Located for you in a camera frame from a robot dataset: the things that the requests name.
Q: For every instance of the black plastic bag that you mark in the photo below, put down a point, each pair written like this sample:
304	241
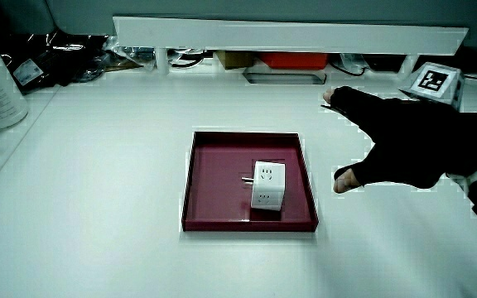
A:
52	58

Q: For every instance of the grey flat tray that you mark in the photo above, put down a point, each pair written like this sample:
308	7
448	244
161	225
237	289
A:
284	78

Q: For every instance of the brown cardboard box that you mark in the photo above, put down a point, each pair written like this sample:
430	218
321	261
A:
234	59

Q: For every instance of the orange box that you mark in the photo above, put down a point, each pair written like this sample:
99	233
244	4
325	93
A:
294	60

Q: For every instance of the clear plastic bag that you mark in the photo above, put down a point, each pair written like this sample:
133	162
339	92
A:
133	56

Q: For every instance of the white desk shelf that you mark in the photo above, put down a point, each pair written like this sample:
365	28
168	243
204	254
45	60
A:
288	35

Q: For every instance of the white cube socket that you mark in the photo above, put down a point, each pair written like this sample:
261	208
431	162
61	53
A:
268	186

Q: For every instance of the dark red square tray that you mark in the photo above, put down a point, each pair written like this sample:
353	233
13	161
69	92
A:
218	186

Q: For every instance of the person's right hand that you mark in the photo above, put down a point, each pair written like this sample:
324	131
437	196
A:
408	145

